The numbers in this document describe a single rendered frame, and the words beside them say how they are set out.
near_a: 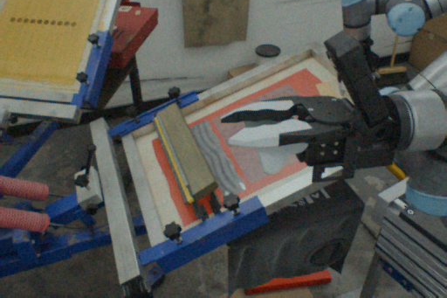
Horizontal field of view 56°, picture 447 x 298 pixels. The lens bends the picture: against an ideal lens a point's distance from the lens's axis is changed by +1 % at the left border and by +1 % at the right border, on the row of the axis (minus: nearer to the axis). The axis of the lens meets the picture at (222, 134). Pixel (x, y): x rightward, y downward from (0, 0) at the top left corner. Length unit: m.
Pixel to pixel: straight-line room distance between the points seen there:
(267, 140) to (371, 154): 0.15
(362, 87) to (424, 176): 0.20
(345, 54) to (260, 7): 3.03
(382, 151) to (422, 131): 0.05
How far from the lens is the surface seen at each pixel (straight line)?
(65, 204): 1.31
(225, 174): 1.24
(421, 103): 0.54
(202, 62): 3.47
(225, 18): 3.30
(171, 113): 1.37
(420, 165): 0.64
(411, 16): 1.09
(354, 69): 0.47
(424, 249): 1.12
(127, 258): 1.08
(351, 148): 0.51
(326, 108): 0.51
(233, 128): 1.38
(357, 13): 1.22
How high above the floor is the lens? 1.96
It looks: 37 degrees down
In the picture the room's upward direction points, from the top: straight up
